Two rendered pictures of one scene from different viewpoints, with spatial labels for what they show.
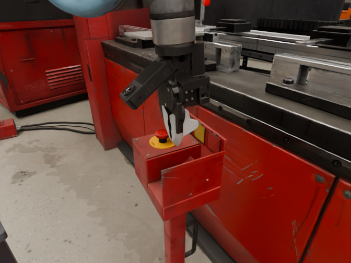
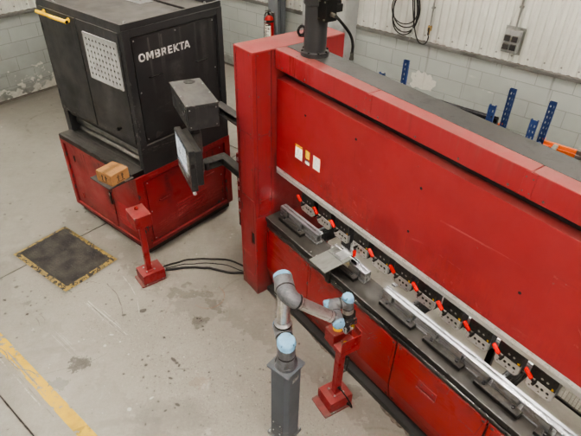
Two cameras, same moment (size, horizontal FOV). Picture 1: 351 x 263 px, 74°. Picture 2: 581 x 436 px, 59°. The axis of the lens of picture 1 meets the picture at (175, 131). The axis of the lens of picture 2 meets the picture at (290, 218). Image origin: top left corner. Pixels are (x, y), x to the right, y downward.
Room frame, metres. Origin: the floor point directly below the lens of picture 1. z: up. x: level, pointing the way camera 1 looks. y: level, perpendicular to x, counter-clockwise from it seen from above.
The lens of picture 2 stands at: (-1.83, 0.54, 3.47)
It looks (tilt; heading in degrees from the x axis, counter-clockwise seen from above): 36 degrees down; 356
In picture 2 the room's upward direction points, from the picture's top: 1 degrees clockwise
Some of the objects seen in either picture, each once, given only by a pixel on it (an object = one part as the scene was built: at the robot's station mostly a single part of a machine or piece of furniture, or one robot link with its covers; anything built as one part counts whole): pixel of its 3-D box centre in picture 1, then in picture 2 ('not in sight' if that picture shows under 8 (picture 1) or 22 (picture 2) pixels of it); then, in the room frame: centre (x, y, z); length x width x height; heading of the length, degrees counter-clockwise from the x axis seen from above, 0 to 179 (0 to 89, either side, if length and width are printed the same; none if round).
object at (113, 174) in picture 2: not in sight; (111, 172); (2.18, 1.90, 1.04); 0.30 x 0.26 x 0.12; 47
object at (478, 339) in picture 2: not in sight; (482, 332); (0.10, -0.73, 1.20); 0.15 x 0.09 x 0.17; 34
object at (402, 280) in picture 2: not in sight; (405, 274); (0.60, -0.40, 1.20); 0.15 x 0.09 x 0.17; 34
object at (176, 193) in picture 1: (174, 158); (342, 335); (0.49, 0.00, 0.75); 0.20 x 0.16 x 0.18; 27
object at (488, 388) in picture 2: not in sight; (496, 397); (-0.12, -0.81, 0.89); 0.30 x 0.05 x 0.03; 34
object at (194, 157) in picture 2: not in sight; (189, 157); (1.77, 1.11, 1.42); 0.45 x 0.12 x 0.36; 21
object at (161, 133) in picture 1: (162, 137); not in sight; (0.53, 0.03, 0.79); 0.04 x 0.04 x 0.04
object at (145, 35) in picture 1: (164, 33); (330, 259); (1.00, 0.04, 1.00); 0.26 x 0.18 x 0.01; 124
